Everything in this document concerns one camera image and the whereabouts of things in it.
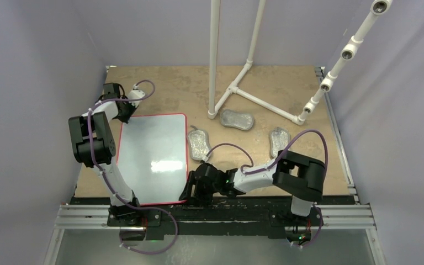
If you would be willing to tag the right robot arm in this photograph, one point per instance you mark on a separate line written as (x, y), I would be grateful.
(299, 175)

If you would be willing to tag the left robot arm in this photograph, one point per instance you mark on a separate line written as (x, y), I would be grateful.
(94, 146)

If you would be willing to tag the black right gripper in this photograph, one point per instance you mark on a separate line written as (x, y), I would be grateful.
(201, 199)

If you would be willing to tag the white board with pink rim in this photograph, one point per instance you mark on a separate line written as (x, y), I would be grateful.
(152, 157)

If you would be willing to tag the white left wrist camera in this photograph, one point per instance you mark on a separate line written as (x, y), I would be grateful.
(135, 96)

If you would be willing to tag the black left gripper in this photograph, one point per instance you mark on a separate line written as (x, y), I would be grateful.
(132, 108)

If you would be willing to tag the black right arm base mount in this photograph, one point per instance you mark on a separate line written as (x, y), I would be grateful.
(299, 219)

